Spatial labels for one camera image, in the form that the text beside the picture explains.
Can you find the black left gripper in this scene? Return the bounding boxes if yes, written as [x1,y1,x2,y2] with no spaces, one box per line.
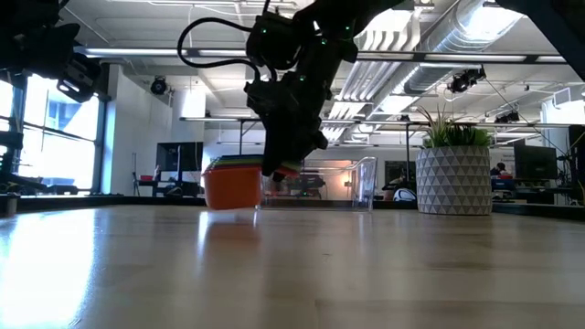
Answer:
[0,22,81,83]

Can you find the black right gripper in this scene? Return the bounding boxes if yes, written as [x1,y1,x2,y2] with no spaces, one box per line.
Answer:
[244,72,330,182]

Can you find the orange cups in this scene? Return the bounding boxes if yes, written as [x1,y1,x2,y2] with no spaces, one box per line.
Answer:
[202,164,265,211]

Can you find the clear plastic basket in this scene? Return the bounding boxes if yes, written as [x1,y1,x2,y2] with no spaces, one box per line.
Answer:
[258,156,378,212]

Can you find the black equipment stand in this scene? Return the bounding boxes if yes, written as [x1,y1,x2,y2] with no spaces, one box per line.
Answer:
[0,130,47,196]

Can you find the long ceiling light strip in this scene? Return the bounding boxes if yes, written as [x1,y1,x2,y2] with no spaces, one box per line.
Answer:
[72,44,250,59]

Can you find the black computer monitor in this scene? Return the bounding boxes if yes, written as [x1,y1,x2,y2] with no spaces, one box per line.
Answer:
[513,144,559,180]
[155,141,205,173]

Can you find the dark office desk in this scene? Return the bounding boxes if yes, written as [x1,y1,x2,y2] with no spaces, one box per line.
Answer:
[136,180,205,197]

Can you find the small grey cylinder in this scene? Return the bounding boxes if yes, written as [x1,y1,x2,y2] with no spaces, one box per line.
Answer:
[3,194,19,219]

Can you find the green potted plant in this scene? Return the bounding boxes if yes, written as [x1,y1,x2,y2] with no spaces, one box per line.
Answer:
[416,104,493,149]

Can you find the white geometric planter pot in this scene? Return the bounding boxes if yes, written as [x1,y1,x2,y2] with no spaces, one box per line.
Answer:
[415,144,494,217]

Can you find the person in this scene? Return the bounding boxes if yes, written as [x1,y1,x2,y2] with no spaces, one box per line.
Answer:
[489,162,513,180]

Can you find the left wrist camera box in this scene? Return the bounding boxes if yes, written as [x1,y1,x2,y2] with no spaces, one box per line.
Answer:
[57,53,102,104]

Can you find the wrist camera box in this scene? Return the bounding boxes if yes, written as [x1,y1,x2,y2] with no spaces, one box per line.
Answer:
[57,53,102,104]
[245,11,316,72]

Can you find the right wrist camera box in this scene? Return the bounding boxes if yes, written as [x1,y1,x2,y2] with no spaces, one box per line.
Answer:
[245,11,316,72]

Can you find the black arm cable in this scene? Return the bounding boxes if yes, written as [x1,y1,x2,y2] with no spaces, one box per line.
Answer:
[176,16,275,83]

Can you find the black ceiling camera cluster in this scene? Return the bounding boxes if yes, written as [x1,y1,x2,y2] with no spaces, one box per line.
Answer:
[446,67,487,95]

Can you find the silver ventilation duct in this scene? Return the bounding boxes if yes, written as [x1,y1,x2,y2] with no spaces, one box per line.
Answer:
[372,0,525,97]

